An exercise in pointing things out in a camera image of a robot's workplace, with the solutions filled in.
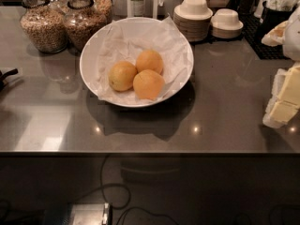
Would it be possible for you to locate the back glass grain jar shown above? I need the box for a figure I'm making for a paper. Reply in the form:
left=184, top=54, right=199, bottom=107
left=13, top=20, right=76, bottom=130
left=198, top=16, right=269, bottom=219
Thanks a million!
left=93, top=0, right=113, bottom=23

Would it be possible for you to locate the glass grain jar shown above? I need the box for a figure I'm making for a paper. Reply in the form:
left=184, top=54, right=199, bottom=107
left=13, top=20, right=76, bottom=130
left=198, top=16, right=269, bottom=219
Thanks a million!
left=20, top=0, right=68, bottom=53
left=93, top=0, right=113, bottom=23
left=64, top=0, right=107, bottom=52

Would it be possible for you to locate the small stack of saucers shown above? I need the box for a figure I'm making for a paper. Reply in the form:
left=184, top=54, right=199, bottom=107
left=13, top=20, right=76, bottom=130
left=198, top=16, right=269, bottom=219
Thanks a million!
left=211, top=22, right=244, bottom=38

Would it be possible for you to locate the left glass grain jar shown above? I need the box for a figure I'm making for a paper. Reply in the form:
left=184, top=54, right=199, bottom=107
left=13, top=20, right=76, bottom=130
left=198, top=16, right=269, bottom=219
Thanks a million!
left=20, top=0, right=68, bottom=53

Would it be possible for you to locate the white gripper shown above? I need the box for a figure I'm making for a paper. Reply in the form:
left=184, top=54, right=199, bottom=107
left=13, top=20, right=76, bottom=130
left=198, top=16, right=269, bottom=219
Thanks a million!
left=262, top=66, right=300, bottom=128

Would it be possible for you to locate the white cup on large stack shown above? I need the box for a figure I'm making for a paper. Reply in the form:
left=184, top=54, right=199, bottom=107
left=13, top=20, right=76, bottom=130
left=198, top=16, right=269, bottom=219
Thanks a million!
left=180, top=0, right=208, bottom=16

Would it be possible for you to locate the orange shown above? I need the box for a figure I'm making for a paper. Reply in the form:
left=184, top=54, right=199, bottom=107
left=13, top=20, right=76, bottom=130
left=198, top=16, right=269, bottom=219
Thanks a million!
left=135, top=50, right=164, bottom=74
left=133, top=69, right=165, bottom=100
left=108, top=61, right=137, bottom=92

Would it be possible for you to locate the black rubber mat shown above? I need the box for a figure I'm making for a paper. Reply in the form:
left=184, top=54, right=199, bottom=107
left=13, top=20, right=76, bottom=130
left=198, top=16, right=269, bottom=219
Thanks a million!
left=239, top=15, right=287, bottom=60

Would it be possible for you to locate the black container with napkins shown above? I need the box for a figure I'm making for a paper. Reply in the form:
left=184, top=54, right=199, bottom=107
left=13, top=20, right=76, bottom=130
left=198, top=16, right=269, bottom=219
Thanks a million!
left=255, top=0, right=297, bottom=40

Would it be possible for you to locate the large stack of saucers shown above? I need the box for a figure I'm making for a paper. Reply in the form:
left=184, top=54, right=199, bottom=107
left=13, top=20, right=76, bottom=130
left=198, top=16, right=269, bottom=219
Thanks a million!
left=173, top=6, right=213, bottom=42

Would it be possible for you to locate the white bowl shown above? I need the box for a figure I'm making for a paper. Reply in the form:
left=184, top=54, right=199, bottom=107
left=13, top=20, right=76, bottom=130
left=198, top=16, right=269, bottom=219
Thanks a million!
left=80, top=17, right=194, bottom=108

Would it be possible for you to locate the white crumpled paper liner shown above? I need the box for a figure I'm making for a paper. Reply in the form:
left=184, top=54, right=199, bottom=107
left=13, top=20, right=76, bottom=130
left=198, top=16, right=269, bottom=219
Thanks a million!
left=97, top=18, right=193, bottom=105

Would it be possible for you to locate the middle glass grain jar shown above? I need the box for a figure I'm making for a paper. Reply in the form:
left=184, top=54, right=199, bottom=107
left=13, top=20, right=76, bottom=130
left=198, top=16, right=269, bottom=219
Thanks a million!
left=64, top=0, right=107, bottom=52

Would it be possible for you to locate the black handle at left edge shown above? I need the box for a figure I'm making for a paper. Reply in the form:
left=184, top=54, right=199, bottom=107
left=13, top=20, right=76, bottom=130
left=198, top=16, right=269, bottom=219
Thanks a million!
left=0, top=68, right=19, bottom=91

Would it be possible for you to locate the metal box under table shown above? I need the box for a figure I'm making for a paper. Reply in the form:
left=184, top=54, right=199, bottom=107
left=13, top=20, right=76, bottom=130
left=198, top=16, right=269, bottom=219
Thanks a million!
left=67, top=202, right=112, bottom=225

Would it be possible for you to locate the white cup on small stack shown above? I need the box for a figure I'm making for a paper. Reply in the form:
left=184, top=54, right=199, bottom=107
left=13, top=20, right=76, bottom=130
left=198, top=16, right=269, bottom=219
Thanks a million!
left=214, top=8, right=239, bottom=26

